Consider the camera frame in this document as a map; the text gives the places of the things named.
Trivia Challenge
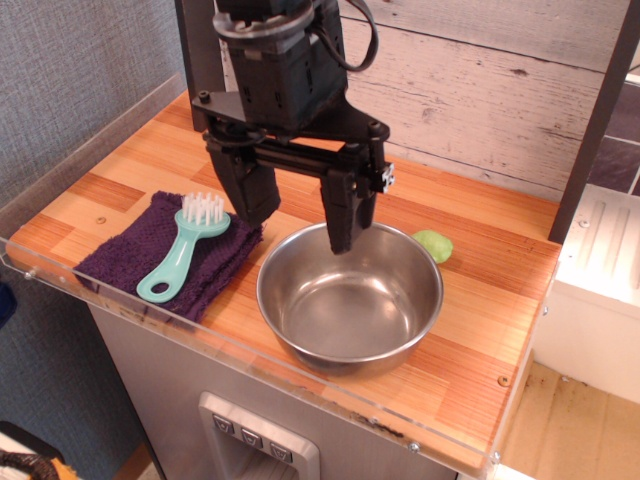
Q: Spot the silver dispenser panel with buttons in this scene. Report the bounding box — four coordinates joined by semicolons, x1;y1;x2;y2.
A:
198;392;321;479

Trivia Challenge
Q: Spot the grey toy fridge cabinet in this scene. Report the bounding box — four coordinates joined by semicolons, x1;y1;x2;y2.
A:
91;307;457;479

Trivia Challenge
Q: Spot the clear acrylic front guard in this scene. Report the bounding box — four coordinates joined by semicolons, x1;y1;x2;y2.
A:
1;239;510;479

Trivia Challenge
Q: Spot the purple folded towel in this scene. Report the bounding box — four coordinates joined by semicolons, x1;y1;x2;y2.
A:
75;191;263;323

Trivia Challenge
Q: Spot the dark grey post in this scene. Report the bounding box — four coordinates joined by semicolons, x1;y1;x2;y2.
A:
548;0;639;244
174;0;226;101

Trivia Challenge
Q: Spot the white toy sink unit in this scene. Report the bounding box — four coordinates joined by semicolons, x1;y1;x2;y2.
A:
533;185;639;402

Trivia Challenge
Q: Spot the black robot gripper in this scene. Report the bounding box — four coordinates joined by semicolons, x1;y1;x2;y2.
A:
192;33;394;255

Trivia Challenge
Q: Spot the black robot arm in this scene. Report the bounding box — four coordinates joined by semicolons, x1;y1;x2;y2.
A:
193;1;394;254

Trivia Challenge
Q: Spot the orange object bottom left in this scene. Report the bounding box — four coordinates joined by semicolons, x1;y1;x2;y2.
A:
50;458;79;480

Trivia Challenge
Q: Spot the green toy vegetable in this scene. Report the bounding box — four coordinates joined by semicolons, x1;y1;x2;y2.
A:
412;230;454;264

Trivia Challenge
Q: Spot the dark grey right post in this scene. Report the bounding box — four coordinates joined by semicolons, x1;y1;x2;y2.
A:
548;0;639;244

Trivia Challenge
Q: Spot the dark grey left post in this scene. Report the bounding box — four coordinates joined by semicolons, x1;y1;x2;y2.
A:
174;0;226;101

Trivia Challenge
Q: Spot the stainless steel bowl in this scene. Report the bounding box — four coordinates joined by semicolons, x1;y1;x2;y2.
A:
256;223;444;377

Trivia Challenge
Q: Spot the teal brush with white bristles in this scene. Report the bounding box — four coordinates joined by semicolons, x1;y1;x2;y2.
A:
136;192;231;304

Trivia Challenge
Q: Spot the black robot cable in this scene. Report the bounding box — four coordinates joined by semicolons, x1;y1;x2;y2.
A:
314;0;380;72

